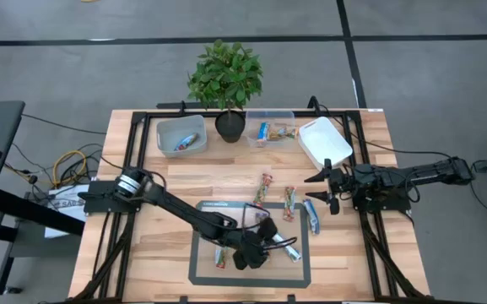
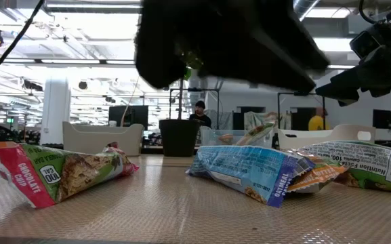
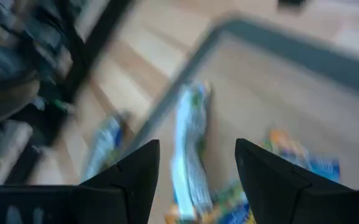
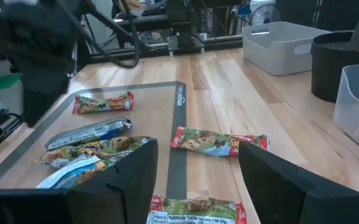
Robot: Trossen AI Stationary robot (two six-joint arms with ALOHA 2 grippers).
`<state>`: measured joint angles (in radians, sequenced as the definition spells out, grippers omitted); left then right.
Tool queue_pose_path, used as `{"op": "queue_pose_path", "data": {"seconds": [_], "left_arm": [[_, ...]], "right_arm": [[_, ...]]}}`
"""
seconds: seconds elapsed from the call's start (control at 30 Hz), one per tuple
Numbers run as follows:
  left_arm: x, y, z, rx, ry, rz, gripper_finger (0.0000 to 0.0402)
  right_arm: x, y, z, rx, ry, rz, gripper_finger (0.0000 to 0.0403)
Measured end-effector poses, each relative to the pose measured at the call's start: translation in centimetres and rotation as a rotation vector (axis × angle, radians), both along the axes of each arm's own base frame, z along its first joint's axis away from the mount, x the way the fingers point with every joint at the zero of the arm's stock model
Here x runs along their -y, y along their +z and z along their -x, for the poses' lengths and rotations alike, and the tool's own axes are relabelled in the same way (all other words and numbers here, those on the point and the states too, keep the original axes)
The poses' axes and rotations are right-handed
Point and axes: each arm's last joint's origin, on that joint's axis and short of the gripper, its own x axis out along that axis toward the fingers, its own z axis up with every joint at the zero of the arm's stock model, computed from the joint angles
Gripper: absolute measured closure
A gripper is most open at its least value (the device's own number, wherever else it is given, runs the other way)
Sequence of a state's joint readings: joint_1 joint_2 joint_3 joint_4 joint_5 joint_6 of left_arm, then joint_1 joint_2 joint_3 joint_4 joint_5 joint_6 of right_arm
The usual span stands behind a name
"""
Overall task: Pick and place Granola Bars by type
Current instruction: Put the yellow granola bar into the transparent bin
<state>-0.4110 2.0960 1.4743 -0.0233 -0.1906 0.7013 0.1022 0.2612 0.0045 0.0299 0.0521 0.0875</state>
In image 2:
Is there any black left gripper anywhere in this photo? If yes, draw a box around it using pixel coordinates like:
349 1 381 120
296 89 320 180
136 0 294 89

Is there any red green granola bar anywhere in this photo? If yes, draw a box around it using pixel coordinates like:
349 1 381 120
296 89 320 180
0 141 140 209
217 133 236 144
234 122 276 147

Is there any green white granola bar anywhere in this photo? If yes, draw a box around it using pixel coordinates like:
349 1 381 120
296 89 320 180
295 140 391 195

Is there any orange peanut butter granola bar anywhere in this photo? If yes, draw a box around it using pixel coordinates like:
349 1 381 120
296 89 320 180
286 154 350 194

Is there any light blue oatmeal granola bar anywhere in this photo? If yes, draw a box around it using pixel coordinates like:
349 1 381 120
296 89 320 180
186 145 316 209

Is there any light draped cloth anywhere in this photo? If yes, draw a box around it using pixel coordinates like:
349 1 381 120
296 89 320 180
244 110 291 131

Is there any person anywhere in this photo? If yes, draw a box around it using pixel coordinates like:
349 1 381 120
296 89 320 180
188 100 213 129
308 106 331 131

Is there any white plastic bin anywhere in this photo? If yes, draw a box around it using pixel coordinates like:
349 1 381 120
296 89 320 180
62 121 145 157
276 123 377 153

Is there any clear plastic bin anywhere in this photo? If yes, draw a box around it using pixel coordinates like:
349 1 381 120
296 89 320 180
200 125 276 149

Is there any black monitor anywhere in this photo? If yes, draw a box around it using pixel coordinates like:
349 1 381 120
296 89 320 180
108 105 149 131

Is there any green plant in black pot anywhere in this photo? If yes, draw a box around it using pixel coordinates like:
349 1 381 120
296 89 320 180
158 57 205 158

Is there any white round pillar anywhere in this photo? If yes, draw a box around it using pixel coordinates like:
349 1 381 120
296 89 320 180
40 77 72 146

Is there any translucent mat with black border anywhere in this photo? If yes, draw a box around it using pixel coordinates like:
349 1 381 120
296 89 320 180
0 159 391 244

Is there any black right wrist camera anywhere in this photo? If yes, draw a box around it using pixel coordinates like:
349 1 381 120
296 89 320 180
349 23 391 60

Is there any black wall screen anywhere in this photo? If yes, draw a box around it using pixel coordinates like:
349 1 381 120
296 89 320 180
372 108 391 130

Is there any yellow hanging cable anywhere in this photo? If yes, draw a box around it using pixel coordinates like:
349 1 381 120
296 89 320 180
120 76 140 127

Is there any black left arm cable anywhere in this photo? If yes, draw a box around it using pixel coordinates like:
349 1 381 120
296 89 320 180
0 0 45 85

